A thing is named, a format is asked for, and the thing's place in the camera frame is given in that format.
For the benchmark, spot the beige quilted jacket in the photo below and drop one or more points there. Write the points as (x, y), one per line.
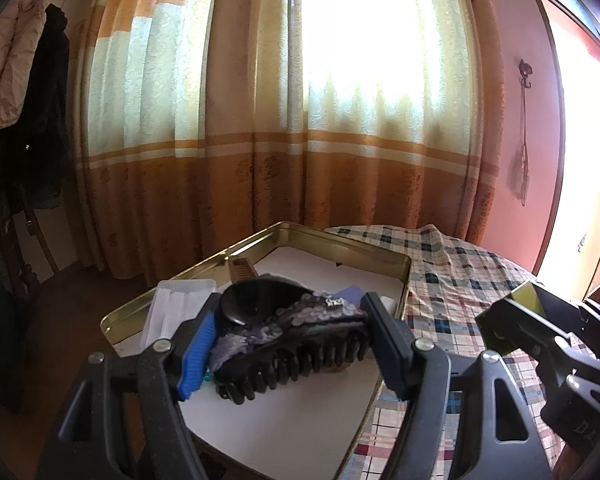
(15, 60)

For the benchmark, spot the clear plastic box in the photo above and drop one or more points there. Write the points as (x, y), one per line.
(175, 305)

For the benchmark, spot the dark wooden furniture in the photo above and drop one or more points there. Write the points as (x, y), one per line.
(27, 265)

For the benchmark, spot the gold tin tray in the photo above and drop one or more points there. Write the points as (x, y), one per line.
(330, 238)

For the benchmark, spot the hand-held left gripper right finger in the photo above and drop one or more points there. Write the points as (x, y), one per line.
(387, 345)

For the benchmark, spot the purple block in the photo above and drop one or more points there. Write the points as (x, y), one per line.
(350, 294)

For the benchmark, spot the orange and cream curtain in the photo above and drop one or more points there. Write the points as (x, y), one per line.
(230, 110)

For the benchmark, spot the brown comb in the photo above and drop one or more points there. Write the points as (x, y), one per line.
(242, 270)

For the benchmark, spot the black jacket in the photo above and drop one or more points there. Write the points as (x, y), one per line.
(45, 135)

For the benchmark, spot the green cube box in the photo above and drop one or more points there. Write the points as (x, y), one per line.
(532, 300)

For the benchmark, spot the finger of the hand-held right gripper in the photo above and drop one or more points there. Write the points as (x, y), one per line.
(590, 325)
(525, 330)

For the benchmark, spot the black hair claw clip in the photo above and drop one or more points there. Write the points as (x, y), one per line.
(280, 345)

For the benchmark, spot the wall tassel ornament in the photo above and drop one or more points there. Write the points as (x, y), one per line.
(521, 170)

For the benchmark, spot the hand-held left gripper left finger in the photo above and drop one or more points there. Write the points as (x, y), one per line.
(197, 355)

